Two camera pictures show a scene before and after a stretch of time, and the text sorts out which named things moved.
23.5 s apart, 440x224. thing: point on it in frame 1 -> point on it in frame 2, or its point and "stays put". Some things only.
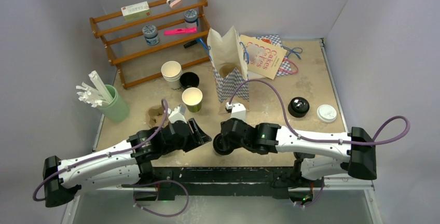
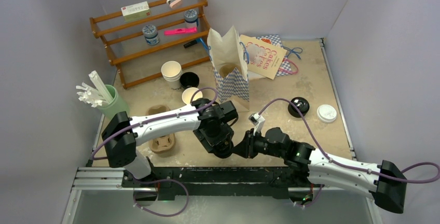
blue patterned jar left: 150,33 stays put
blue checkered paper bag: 229,68 stays put
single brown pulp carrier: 227,69 stays put
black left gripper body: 186,144 -> 214,138
